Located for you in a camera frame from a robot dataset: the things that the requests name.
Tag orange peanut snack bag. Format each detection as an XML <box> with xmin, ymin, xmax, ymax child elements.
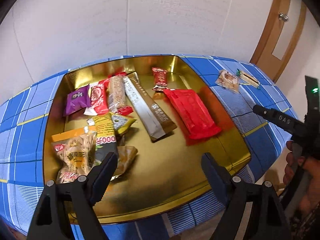
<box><xmin>52</xmin><ymin>126</ymin><xmax>97</xmax><ymax>184</ymax></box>

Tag green-edged cracker packet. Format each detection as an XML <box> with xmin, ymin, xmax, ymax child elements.
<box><xmin>236</xmin><ymin>69</ymin><xmax>260</xmax><ymax>88</ymax></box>

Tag beige pastry packet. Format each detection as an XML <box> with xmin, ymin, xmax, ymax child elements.
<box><xmin>215</xmin><ymin>70</ymin><xmax>239</xmax><ymax>93</ymax></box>

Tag red snack packet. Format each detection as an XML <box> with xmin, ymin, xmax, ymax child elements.
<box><xmin>164</xmin><ymin>89</ymin><xmax>222</xmax><ymax>140</ymax></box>

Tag yellow green snack pouch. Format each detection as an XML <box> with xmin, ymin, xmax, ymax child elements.
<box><xmin>88</xmin><ymin>112</ymin><xmax>138</xmax><ymax>180</ymax></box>

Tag purple snack packet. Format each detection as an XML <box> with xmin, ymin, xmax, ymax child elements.
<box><xmin>64</xmin><ymin>85</ymin><xmax>91</xmax><ymax>116</ymax></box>

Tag red white wafer packet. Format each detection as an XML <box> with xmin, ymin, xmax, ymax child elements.
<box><xmin>84</xmin><ymin>79</ymin><xmax>109</xmax><ymax>116</ymax></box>

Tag sesame bar red ends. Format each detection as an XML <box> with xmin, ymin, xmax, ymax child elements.
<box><xmin>108</xmin><ymin>72</ymin><xmax>133</xmax><ymax>116</ymax></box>

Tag long brown white snack bar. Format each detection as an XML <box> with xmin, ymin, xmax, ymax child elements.
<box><xmin>124</xmin><ymin>72</ymin><xmax>177</xmax><ymax>141</ymax></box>

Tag small red candy packet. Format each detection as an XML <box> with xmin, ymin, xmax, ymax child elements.
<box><xmin>152</xmin><ymin>67</ymin><xmax>168</xmax><ymax>92</ymax></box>

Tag person right hand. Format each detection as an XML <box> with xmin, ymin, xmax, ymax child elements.
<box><xmin>282</xmin><ymin>141</ymin><xmax>320</xmax><ymax>215</ymax></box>

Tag wooden door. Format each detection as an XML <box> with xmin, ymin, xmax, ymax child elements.
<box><xmin>250</xmin><ymin>0</ymin><xmax>307</xmax><ymax>82</ymax></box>

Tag blue plaid tablecloth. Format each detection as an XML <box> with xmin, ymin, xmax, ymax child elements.
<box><xmin>1</xmin><ymin>55</ymin><xmax>295</xmax><ymax>239</ymax></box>

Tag metal door knob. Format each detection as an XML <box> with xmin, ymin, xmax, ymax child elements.
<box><xmin>278</xmin><ymin>12</ymin><xmax>289</xmax><ymax>23</ymax></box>

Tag gold tin tray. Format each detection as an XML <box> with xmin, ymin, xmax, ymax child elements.
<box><xmin>42</xmin><ymin>55</ymin><xmax>251</xmax><ymax>224</ymax></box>

